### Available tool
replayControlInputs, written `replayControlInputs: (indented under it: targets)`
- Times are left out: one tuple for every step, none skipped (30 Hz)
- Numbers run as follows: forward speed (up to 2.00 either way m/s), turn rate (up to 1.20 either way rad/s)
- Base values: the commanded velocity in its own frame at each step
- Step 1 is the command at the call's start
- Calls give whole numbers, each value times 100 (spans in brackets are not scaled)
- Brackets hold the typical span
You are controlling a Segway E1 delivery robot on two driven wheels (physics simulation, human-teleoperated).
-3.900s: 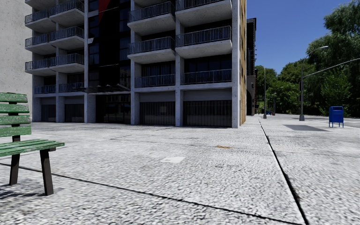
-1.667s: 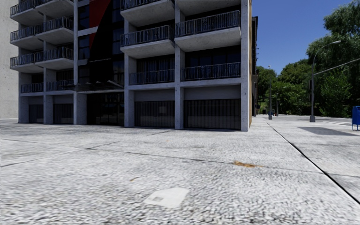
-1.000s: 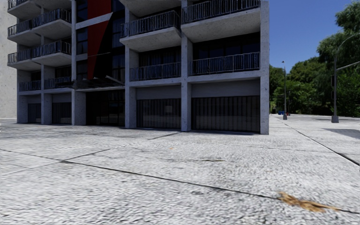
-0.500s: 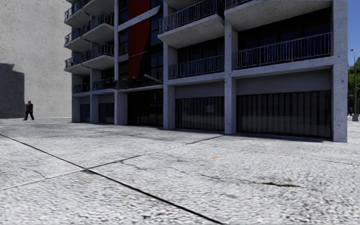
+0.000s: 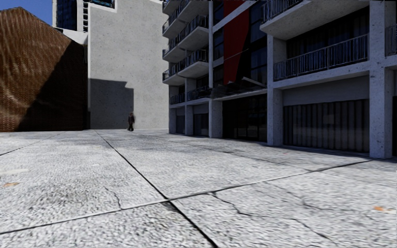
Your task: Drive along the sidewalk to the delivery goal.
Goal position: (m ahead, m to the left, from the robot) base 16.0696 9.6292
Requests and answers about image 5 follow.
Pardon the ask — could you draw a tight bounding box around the brown brick building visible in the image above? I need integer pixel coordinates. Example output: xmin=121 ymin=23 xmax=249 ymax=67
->
xmin=0 ymin=7 xmax=90 ymax=133

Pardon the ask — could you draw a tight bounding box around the pale concrete building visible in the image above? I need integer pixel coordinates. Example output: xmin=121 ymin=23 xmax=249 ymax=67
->
xmin=52 ymin=0 xmax=170 ymax=130

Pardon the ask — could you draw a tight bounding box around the grey concrete balcony building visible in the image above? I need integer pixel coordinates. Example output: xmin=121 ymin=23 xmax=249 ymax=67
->
xmin=161 ymin=0 xmax=397 ymax=160

